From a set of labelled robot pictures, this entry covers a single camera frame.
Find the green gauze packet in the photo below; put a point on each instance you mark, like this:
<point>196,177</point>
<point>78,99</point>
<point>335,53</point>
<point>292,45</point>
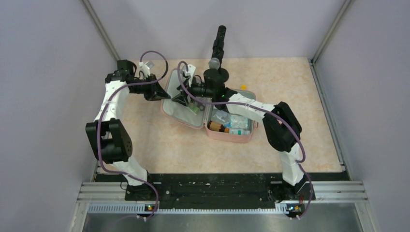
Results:
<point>239,122</point>

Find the small green box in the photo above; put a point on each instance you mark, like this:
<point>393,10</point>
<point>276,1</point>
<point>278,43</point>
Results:
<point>191,108</point>

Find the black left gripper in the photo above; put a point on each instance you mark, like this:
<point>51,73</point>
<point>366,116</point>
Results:
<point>156,93</point>

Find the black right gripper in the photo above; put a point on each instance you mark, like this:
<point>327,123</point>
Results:
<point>182,98</point>

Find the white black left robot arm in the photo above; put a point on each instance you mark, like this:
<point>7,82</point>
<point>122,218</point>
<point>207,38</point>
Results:
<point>107,135</point>

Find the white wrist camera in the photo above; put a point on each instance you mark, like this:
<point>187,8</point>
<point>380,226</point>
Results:
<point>189,71</point>
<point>145,68</point>

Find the brown bottle orange cap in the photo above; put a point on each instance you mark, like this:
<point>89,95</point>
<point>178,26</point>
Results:
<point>214,126</point>

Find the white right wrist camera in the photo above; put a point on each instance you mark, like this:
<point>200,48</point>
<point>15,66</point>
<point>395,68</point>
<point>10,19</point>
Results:
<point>189,71</point>

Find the white bottle green label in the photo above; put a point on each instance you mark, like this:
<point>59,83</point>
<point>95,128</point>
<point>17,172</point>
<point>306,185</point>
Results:
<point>236,131</point>

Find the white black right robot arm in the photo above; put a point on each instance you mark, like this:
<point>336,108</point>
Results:
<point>279,122</point>

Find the pink medicine kit case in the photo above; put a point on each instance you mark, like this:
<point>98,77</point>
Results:
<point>182,115</point>

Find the black microphone on stand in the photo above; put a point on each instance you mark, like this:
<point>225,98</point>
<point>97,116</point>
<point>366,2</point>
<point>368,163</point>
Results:
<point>218,53</point>

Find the black handled scissors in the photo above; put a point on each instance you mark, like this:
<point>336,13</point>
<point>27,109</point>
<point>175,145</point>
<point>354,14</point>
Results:
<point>199,106</point>

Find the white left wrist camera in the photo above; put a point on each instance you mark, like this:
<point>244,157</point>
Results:
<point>145,68</point>

